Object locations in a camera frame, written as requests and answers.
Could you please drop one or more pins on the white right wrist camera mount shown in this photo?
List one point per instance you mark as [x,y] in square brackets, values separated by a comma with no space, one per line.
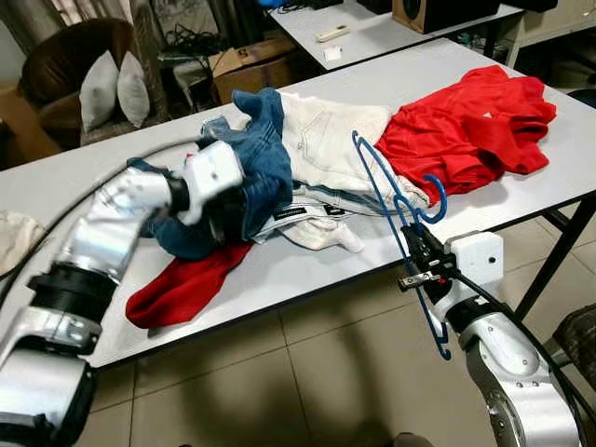
[477,256]

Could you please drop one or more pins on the plaid seat cushion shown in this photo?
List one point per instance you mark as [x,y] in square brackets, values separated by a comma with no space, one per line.
[579,340]

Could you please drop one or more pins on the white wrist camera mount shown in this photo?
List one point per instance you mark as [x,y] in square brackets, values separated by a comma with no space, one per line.
[209,172]
[477,256]

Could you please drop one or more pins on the cream white garment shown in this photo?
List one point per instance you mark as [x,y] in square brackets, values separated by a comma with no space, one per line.
[17,240]

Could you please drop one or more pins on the red folded garment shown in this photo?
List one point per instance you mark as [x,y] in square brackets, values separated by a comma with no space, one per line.
[186,284]

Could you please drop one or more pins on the red t-shirt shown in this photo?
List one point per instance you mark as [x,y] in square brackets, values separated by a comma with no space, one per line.
[466,126]

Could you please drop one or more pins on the white remote control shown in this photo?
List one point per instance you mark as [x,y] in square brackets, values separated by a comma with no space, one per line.
[332,33]

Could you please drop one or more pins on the grey curtain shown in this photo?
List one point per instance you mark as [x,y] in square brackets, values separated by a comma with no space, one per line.
[149,56]
[28,19]

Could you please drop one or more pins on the white denim trousers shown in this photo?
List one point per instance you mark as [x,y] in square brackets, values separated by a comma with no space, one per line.
[326,140]

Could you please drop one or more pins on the white desk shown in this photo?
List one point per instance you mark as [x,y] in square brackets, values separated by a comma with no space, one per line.
[559,23]

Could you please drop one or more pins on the brown armchair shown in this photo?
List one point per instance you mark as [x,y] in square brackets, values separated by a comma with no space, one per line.
[56,60]

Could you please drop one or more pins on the wooden speaker box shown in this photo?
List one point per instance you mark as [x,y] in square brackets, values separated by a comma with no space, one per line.
[447,14]

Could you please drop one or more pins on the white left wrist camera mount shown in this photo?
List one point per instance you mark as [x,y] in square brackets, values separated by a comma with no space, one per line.
[209,172]

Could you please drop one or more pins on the dark blue round stool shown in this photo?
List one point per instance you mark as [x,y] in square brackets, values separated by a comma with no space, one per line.
[585,97]

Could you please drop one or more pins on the light denim garment with label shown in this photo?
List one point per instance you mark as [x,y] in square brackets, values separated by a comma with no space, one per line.
[321,200]

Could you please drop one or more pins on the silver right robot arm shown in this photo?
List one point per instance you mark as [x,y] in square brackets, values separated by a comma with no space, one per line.
[512,372]

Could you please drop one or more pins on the white table with speaker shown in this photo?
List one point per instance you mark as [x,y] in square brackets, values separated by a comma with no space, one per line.
[372,37]

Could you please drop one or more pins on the blue plastic hanger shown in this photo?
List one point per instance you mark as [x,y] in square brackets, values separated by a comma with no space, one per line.
[434,326]

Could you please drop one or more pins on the printed cardboard box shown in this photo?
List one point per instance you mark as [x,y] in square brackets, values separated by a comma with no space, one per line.
[256,74]

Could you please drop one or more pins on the small white paper square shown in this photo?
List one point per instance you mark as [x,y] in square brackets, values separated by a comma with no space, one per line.
[332,54]

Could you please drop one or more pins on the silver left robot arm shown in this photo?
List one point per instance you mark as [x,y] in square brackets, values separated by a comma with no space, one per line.
[112,223]

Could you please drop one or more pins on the small white cloth piece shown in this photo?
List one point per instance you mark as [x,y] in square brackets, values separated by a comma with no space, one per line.
[321,235]

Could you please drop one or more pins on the plain cardboard box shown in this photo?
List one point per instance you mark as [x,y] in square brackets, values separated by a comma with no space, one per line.
[23,126]

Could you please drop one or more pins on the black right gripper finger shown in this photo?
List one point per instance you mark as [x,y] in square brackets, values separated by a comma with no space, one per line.
[417,237]

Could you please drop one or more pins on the grey pillow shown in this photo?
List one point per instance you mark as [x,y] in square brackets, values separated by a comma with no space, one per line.
[133,91]
[98,93]

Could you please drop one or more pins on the white table with black legs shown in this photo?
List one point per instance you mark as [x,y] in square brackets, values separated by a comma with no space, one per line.
[307,279]

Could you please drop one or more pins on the dark blue jeans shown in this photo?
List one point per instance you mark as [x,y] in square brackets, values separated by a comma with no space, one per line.
[265,158]

